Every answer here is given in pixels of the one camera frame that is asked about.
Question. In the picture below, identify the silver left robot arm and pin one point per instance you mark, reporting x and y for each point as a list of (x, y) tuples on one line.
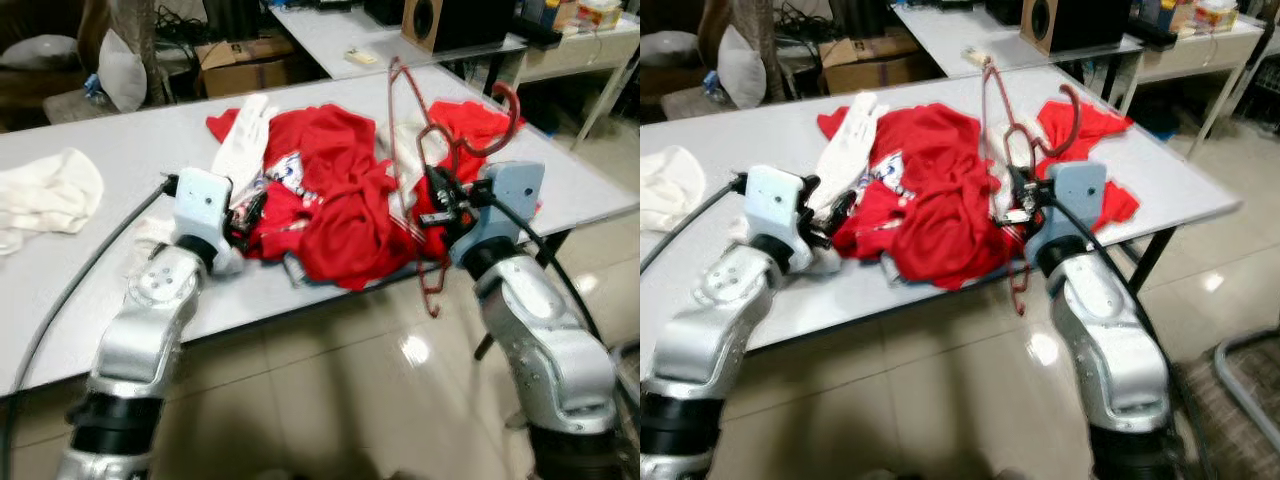
[(710, 320), (150, 320)]

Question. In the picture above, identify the white snap-button jacket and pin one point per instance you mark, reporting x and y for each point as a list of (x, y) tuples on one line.
[(670, 185), (45, 195)]

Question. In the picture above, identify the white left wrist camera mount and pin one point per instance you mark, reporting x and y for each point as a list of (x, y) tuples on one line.
[(200, 205), (775, 205)]

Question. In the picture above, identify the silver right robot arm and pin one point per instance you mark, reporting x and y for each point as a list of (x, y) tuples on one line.
[(545, 350), (1110, 350)]

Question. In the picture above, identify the white sweatshirt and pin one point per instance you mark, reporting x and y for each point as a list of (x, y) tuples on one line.
[(250, 140), (855, 140)]

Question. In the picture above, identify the red hooded jacket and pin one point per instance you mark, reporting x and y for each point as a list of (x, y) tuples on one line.
[(940, 200), (340, 200)]

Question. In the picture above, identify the cardboard box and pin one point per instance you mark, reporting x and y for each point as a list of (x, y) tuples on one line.
[(870, 65), (245, 65)]

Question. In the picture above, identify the grey cushion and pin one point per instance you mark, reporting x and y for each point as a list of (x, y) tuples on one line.
[(665, 45), (40, 52)]

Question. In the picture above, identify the colourful snack box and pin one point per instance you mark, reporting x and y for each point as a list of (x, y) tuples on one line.
[(598, 12), (1217, 14)]

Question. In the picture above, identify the white remote control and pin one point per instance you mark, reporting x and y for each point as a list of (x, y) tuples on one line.
[(360, 56), (977, 56)]

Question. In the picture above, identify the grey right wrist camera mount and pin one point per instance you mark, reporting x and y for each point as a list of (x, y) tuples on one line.
[(1075, 200), (510, 195)]

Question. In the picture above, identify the light grey pillow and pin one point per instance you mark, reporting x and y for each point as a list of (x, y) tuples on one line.
[(122, 70), (742, 68)]

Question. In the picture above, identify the brown wooden speaker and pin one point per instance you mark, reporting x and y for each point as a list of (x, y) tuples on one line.
[(450, 20), (1070, 20)]

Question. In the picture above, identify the long white table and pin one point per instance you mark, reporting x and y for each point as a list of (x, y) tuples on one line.
[(320, 25), (940, 25)]

